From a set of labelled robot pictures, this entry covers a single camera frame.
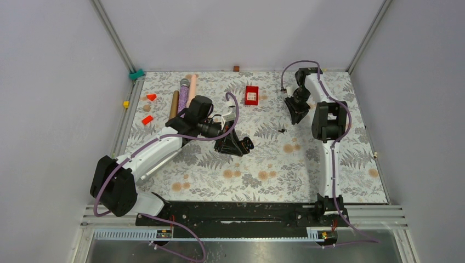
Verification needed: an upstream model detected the slotted cable duct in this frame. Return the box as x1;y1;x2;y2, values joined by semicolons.
92;227;333;243

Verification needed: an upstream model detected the red small box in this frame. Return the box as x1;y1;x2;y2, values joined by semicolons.
244;85;259;106

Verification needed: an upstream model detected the floral patterned table mat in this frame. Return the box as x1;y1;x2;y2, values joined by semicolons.
138;70;387;203

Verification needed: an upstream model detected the pink microphone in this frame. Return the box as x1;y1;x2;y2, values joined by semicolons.
186;74;198;107

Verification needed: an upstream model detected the red triangular block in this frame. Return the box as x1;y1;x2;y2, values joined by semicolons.
146;94;157;101

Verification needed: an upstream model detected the black earbud case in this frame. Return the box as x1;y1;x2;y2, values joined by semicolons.
242;136;254;153

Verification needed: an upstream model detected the red flat block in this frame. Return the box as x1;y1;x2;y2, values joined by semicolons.
141;116;154;125

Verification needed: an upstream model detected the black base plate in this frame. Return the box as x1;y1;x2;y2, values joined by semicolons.
135;201;349;238

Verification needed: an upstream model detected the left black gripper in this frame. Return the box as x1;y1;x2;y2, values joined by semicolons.
198;118;244;156

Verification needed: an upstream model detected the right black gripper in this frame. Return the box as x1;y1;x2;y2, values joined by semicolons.
284;86;310;125

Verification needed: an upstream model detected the brown microphone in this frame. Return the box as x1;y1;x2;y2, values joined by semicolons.
169;90;179;119

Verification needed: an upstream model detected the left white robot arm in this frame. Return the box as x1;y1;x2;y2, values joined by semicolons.
90;92;254;225

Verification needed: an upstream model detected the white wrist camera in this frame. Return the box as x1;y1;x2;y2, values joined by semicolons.
220;105;237;125
286;87;296;97

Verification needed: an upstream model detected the purple glitter microphone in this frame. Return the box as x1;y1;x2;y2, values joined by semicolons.
178;78;190;113

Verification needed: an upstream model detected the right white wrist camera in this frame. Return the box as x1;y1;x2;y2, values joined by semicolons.
286;87;296;97

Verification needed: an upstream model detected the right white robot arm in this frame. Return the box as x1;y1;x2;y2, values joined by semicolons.
285;67;348;226

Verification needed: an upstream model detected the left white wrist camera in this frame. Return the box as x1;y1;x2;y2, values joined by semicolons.
220;105;237;125

